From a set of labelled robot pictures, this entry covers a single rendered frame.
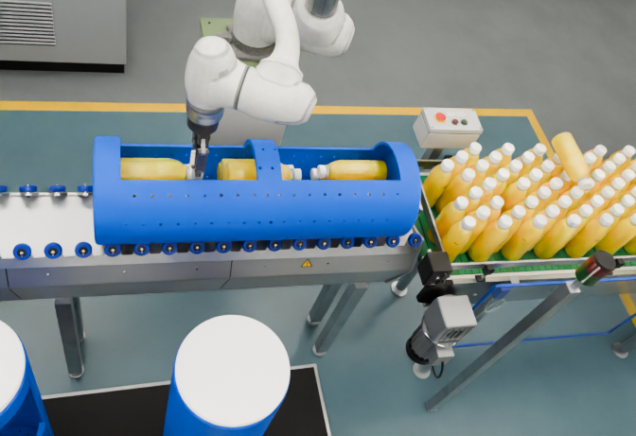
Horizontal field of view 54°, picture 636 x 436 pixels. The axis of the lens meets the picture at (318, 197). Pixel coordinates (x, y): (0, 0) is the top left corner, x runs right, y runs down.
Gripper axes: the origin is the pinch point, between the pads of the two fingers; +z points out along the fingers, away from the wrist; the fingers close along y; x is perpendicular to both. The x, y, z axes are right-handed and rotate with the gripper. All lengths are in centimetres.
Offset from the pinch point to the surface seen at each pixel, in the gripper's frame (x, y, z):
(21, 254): -44, 11, 23
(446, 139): 87, -24, 14
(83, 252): -28.6, 11.1, 22.7
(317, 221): 32.0, 13.9, 6.3
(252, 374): 11, 51, 16
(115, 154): -20.0, -0.6, -4.0
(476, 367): 105, 37, 71
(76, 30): -39, -153, 88
